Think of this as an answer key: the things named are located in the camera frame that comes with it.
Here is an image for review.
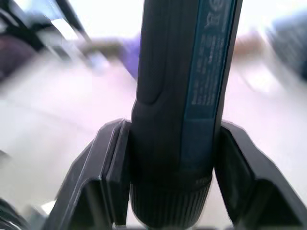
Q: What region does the wooden block with holes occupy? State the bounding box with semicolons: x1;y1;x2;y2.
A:
235;33;272;56

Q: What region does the dark blue electric screwdriver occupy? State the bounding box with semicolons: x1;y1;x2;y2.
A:
129;0;243;230

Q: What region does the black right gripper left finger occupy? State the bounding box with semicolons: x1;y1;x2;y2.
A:
47;118;132;230

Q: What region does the dark navy fabric case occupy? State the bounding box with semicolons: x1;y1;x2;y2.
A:
265;20;307;81

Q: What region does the purple tissue pack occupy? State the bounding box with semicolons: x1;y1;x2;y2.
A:
121;33;142;79

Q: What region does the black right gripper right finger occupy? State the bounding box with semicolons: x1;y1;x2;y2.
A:
213;119;307;230

